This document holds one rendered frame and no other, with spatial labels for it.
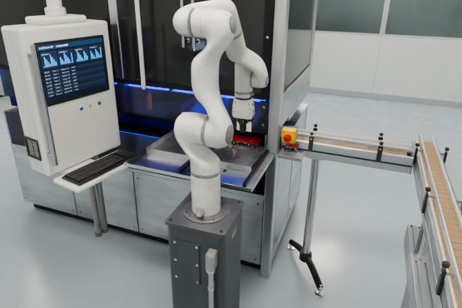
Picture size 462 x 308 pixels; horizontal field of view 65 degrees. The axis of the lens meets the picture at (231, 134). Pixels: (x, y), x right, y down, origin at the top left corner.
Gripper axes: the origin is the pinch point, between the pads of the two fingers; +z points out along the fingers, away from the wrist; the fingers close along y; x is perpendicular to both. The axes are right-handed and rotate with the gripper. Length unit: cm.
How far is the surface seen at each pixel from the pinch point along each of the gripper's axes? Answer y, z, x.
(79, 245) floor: 123, 109, -3
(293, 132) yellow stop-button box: -20.0, 7.9, -23.0
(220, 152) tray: 17.7, 22.0, -13.8
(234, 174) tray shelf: 1.3, 22.2, 7.2
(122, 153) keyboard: 74, 27, -1
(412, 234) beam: -86, 57, -27
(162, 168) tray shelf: 37.4, 22.0, 14.4
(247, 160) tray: 0.7, 22.1, -9.8
